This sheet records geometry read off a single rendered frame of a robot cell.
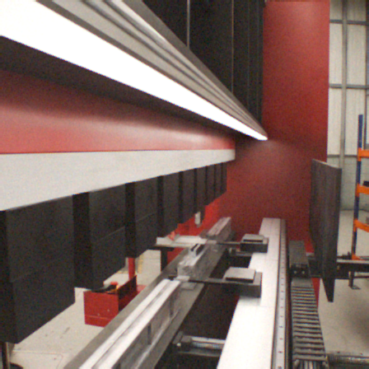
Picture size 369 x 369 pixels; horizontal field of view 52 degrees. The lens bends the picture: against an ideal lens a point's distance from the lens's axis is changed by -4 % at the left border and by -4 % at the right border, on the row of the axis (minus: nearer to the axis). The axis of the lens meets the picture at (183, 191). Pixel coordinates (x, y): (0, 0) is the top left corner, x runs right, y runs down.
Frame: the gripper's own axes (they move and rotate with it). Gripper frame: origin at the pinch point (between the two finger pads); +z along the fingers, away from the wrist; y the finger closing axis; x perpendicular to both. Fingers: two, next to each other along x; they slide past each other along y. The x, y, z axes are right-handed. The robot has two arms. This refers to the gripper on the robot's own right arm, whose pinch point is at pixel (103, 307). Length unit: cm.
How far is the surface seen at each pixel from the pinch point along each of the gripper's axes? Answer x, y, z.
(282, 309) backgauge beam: -42, 78, -8
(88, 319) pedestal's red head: -5.3, -5.3, 2.9
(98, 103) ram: -81, 61, -63
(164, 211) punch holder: -45, 54, -39
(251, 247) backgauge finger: 14, 64, -13
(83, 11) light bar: -123, 82, -57
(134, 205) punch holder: -65, 56, -44
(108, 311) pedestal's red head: -5.1, 5.0, 0.2
